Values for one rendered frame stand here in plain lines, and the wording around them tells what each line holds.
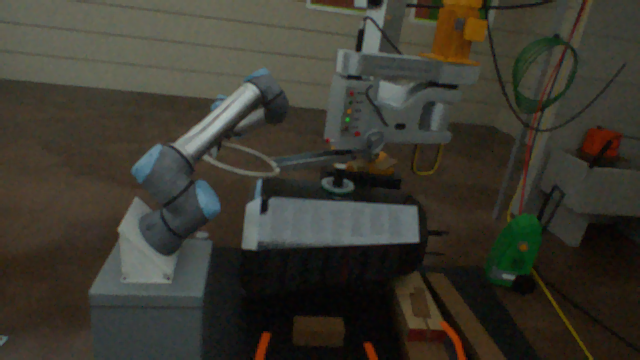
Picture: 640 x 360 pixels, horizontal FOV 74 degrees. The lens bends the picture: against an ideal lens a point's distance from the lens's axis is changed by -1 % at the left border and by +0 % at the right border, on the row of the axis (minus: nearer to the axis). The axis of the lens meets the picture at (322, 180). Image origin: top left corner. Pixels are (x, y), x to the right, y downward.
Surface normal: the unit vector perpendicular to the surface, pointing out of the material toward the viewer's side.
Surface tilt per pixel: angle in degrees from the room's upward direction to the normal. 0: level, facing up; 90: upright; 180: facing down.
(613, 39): 90
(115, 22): 90
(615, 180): 90
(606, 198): 90
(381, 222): 45
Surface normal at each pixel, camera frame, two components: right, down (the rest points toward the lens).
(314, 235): 0.18, -0.38
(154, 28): 0.14, 0.39
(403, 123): 0.38, 0.39
